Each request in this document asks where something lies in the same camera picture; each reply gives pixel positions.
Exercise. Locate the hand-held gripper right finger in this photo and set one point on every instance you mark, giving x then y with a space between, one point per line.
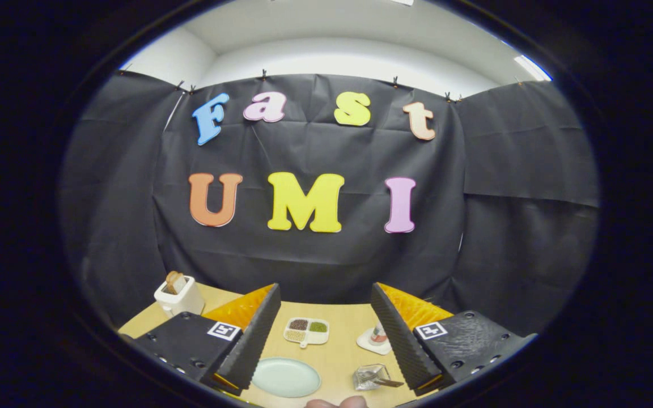
403 351

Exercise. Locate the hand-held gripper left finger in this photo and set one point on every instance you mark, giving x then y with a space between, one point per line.
253 345

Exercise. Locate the clear red-capped water bottle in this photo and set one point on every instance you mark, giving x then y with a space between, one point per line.
377 335

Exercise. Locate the white square coaster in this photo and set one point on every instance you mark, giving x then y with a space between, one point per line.
367 343

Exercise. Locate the pile of yellow soybeans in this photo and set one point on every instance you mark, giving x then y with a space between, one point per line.
295 335

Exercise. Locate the large pale green plate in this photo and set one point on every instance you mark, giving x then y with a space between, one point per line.
287 377

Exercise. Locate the pile of red beans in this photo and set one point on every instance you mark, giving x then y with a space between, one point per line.
299 324

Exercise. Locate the white divided dish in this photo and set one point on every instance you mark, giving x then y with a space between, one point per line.
318 338

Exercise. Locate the pile of green beans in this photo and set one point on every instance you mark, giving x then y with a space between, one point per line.
318 327

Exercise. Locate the cream toaster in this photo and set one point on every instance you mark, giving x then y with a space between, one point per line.
182 300

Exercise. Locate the toasted bread slice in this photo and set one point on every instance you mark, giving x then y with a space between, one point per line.
174 281

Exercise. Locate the ceiling light panel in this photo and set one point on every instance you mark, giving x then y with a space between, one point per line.
531 68

